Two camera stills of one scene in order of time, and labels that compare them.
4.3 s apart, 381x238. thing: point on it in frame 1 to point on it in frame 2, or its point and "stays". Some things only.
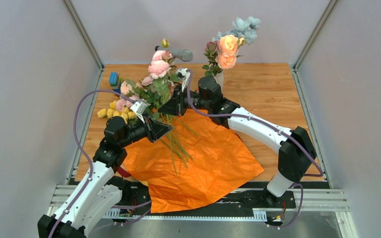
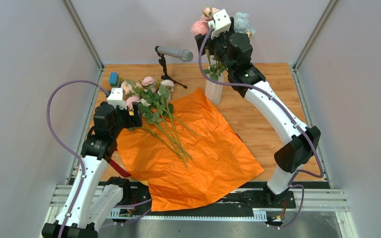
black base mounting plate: x=135 y=202 stays
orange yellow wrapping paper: x=191 y=164 stays
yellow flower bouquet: x=152 y=92 stays
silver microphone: x=185 y=55 stays
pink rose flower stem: x=159 y=68 to x=201 y=27
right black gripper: x=175 y=105 to x=211 y=41
